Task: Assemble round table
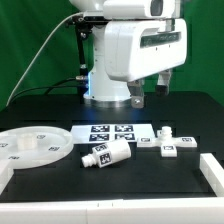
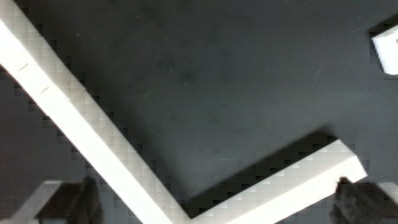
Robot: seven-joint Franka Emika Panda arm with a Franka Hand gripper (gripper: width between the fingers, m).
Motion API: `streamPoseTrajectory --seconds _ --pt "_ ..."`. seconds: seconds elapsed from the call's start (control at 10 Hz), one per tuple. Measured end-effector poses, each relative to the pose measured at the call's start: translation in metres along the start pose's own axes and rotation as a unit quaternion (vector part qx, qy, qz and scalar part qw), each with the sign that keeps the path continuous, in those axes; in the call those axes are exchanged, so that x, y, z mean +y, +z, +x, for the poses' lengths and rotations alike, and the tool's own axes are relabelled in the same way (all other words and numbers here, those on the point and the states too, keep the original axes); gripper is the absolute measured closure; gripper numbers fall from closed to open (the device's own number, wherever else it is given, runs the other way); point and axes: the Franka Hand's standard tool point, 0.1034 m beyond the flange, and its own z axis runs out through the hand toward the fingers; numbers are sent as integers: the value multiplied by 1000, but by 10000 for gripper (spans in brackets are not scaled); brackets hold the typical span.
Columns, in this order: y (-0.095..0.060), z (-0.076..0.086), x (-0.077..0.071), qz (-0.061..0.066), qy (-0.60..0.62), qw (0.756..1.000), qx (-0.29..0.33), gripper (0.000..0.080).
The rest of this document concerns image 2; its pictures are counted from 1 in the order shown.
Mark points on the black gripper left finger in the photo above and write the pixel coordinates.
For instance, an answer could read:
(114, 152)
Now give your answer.
(61, 204)

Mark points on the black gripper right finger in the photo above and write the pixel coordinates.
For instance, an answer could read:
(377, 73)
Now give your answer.
(365, 203)

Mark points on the white U-shaped obstacle fence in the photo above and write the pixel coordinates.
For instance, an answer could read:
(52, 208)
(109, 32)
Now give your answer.
(264, 204)

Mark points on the white cross-shaped table base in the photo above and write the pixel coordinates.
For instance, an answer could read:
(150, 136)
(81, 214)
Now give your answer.
(386, 47)

